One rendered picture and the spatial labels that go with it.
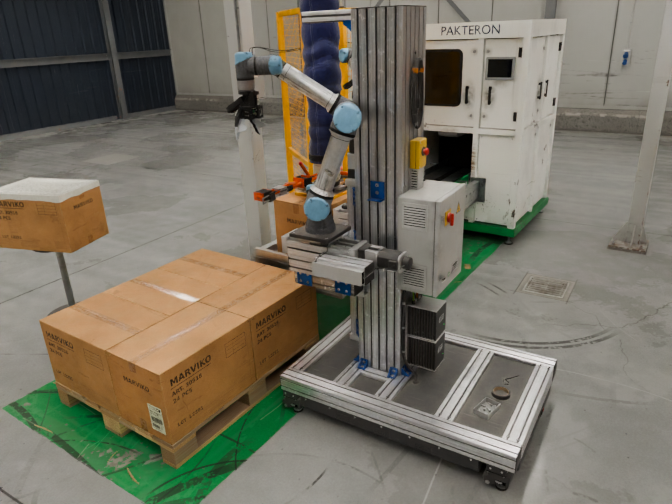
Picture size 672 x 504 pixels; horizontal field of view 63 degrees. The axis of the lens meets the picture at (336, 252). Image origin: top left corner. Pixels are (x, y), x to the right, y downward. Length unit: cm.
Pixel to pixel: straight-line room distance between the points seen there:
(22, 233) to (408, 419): 288
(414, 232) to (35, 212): 261
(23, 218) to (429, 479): 306
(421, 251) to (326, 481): 116
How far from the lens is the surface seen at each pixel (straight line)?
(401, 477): 277
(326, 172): 241
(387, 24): 248
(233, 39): 443
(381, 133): 253
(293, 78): 250
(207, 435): 305
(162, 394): 268
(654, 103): 536
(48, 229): 411
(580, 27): 1155
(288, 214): 349
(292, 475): 279
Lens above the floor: 194
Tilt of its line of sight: 22 degrees down
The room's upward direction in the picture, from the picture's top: 2 degrees counter-clockwise
